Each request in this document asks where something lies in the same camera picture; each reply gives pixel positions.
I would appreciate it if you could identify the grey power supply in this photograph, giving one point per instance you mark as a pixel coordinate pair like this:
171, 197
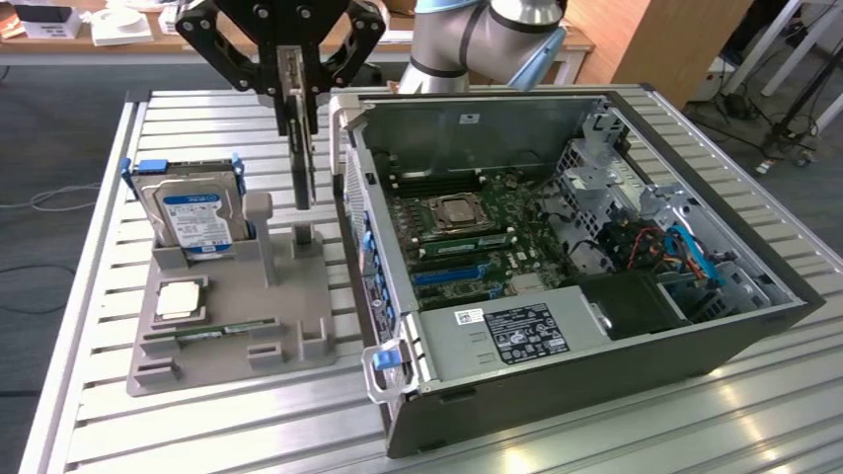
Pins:
460, 340

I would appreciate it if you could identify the wooden cabinet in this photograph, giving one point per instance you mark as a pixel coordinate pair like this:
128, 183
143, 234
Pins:
659, 49

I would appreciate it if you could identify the green RAM stick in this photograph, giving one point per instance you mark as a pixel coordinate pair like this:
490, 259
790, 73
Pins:
460, 246
211, 332

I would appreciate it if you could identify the hard disk in blue caddy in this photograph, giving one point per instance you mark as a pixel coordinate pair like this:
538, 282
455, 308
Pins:
191, 217

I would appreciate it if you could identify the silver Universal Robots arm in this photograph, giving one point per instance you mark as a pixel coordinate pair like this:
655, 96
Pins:
448, 44

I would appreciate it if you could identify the red book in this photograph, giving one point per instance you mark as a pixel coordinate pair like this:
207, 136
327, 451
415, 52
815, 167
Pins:
10, 27

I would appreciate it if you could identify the black wheeled stand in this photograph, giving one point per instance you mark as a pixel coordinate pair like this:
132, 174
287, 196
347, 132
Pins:
787, 123

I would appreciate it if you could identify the CPU socket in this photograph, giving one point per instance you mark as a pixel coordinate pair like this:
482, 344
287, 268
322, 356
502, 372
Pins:
458, 212

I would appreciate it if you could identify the silver chipset heatsink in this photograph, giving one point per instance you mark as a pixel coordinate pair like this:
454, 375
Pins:
530, 284

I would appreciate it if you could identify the stack of white papers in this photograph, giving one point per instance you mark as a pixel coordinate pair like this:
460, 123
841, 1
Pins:
398, 37

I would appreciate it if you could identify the wooden desk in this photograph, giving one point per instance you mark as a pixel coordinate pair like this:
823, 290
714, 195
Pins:
66, 47
579, 47

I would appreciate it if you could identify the green motherboard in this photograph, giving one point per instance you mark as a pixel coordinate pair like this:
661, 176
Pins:
521, 247

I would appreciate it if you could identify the graphics card with metal bracket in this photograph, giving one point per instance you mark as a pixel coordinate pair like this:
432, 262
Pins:
304, 168

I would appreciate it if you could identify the grey parts rack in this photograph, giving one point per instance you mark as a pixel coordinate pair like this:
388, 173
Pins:
231, 296

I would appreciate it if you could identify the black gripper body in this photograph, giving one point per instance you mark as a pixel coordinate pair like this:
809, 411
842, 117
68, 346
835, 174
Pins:
283, 24

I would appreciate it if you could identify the white table frame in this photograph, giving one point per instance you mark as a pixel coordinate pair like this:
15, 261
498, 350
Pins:
770, 89

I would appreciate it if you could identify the white round-topped box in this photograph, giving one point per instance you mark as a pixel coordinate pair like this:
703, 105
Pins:
122, 29

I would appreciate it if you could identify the white box on cabinet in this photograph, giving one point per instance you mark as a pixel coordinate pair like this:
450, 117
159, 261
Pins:
718, 79

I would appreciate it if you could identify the black fan shroud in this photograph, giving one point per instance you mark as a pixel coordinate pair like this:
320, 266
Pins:
633, 306

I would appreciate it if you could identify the silver CPU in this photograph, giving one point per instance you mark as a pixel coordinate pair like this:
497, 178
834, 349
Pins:
178, 301

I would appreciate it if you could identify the blue case latch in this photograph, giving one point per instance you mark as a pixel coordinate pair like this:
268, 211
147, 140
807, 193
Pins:
384, 359

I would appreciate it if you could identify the black open PC case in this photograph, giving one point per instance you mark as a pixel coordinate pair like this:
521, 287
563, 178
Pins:
559, 395

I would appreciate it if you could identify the metal disk bay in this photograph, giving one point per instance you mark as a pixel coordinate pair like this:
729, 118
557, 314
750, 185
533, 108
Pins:
593, 173

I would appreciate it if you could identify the white box with black top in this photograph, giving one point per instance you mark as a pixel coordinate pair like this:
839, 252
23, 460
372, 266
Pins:
50, 24

